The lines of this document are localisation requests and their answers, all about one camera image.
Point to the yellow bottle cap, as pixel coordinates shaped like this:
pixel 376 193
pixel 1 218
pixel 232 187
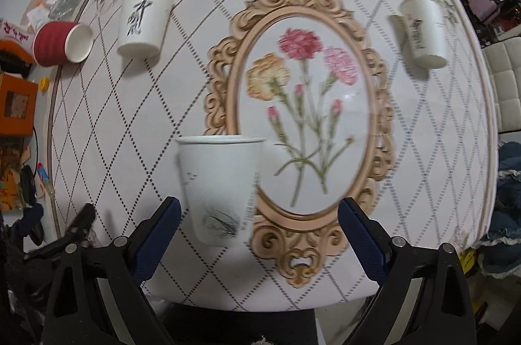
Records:
pixel 44 84

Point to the blue denim cloth pile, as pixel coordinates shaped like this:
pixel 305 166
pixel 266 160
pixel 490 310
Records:
pixel 499 249

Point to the colourful snack bag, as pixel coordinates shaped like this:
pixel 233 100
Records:
pixel 11 152

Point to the far white calligraphy cup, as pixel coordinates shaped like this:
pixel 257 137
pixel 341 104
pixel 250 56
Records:
pixel 425 29

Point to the red ribbed paper cup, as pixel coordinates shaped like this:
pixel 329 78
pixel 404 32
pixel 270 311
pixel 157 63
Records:
pixel 62 42

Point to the orange box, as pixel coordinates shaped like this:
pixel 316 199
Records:
pixel 18 100

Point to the floral patterned tablecloth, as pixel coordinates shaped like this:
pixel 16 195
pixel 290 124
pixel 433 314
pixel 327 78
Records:
pixel 331 87

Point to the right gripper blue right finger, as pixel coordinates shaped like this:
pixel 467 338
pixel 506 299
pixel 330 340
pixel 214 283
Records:
pixel 370 242

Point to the white cup with calligraphy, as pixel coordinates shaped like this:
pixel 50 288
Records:
pixel 142 27

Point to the white paper cup grass print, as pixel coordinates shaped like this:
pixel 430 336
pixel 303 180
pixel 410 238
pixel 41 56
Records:
pixel 220 176

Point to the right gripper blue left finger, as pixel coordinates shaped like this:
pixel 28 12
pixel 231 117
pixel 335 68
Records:
pixel 150 240

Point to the white padded chair right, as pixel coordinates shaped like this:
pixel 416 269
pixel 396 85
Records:
pixel 504 67

